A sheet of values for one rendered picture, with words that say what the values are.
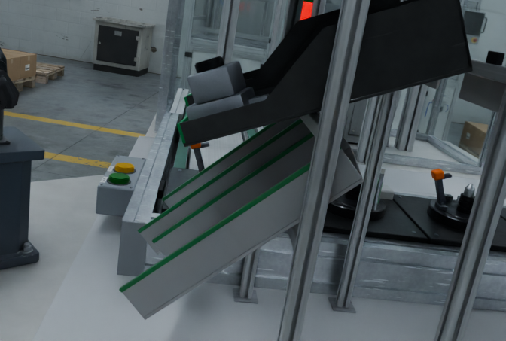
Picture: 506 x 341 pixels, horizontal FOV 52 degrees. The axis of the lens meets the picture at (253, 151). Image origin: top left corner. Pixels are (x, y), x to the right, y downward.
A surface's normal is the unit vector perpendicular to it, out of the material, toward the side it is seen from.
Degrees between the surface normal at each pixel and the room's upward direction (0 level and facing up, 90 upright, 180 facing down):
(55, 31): 90
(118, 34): 90
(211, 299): 0
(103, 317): 0
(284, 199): 90
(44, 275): 0
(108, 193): 90
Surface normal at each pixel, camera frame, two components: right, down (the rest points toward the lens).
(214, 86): -0.27, 0.29
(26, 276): 0.15, -0.95
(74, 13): -0.05, 0.25
